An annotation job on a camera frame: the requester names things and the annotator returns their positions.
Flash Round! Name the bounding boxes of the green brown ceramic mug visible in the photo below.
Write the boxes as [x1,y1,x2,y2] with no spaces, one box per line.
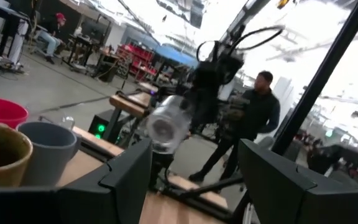
[0,121,34,189]

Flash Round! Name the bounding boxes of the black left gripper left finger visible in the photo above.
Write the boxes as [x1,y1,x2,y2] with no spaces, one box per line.
[0,138,154,224]

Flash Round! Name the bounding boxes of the background wooden table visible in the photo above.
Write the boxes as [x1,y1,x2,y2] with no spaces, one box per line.
[108,90,155,119]

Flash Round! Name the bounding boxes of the black box green lights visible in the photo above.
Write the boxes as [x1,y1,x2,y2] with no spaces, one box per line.
[88,109,118,144]

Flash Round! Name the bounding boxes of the blue canopy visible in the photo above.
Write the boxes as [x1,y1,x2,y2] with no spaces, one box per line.
[154,44,199,70]

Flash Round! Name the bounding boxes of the red white ceramic mug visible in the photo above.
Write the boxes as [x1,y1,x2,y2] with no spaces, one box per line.
[0,96,30,129]

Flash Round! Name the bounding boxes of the black background table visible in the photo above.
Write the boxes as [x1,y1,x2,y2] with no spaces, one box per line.
[0,0,31,57]

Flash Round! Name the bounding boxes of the black rig frame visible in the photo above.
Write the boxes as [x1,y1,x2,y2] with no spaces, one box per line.
[163,0,358,222]

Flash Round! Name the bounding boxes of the clear glass mug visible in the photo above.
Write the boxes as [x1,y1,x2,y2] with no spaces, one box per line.
[145,94,194,155]
[37,114,76,131]

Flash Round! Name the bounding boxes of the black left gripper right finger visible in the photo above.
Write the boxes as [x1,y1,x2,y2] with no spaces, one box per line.
[237,138,358,224]

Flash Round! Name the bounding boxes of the red storage bin rack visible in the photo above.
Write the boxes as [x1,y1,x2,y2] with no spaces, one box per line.
[116,43,158,82]

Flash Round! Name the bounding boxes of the person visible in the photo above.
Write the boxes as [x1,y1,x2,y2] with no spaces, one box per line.
[188,70,281,183]
[35,12,68,65]

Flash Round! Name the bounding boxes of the grey ceramic mug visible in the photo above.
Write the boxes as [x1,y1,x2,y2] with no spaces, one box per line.
[16,121,82,187]

